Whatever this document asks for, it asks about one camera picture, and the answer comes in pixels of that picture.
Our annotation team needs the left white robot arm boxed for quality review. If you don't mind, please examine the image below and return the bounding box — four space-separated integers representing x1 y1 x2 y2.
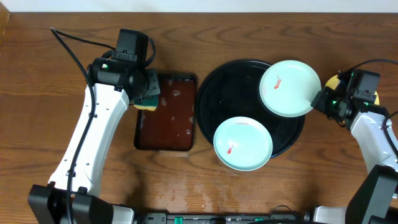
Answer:
28 58 160 223

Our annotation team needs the yellow plate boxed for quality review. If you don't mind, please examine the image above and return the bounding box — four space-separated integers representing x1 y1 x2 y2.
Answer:
325 75 379 105

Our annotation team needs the pale green plate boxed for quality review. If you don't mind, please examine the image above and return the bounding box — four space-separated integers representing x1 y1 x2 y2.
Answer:
259 60 321 118

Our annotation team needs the light blue plate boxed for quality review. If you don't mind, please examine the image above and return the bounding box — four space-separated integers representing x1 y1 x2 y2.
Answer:
213 116 273 171

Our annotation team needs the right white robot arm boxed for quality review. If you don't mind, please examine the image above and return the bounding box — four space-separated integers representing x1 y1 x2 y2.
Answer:
311 86 397 223

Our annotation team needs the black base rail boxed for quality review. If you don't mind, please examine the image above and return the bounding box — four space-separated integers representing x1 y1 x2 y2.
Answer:
133 213 310 224

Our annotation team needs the rectangular brown water tray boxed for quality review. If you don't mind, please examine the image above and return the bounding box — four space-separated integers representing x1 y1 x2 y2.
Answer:
134 73 197 151

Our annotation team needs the round black tray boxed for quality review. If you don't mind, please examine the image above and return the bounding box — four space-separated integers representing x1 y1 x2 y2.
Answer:
195 59 305 158

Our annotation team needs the green yellow sponge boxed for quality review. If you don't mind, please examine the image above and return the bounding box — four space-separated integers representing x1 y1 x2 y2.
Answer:
132 95 159 111

